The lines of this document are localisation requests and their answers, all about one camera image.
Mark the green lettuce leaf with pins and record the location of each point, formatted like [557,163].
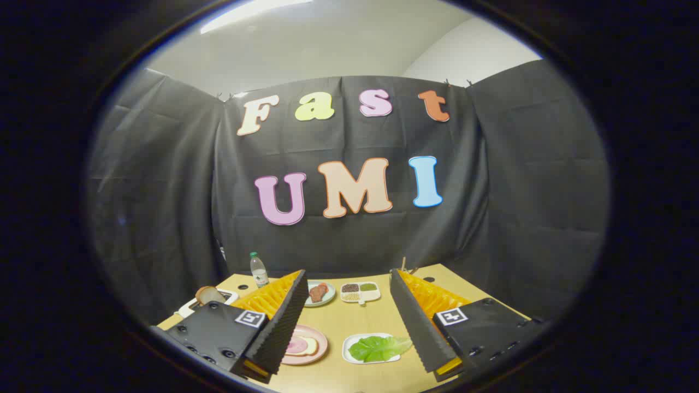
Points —
[377,348]

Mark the pink round plate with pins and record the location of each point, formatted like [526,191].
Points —
[321,335]

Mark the dark brown beans pile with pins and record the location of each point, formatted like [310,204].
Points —
[349,287]

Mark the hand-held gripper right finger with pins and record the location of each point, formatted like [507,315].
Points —
[415,327]

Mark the toasted bread slice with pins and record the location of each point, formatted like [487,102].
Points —
[208,295]

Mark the white toaster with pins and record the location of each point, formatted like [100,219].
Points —
[184,310]

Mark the brown cooked meat piece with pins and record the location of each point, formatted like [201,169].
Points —
[314,296]
[320,291]

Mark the white squarish plate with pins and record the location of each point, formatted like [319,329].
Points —
[349,339]

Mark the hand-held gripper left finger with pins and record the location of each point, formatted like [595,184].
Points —
[284,327]

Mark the light blue round plate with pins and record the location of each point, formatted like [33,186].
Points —
[329,299]

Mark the pink ham slice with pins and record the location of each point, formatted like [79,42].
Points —
[296,345]

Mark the pale yellow beans pile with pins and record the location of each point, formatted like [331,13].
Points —
[350,297]

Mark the black backdrop cloth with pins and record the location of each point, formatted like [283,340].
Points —
[164,218]

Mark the white divided dish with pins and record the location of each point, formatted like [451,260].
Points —
[372,296]

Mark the clear plastic water bottle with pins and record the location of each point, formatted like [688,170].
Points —
[259,273]

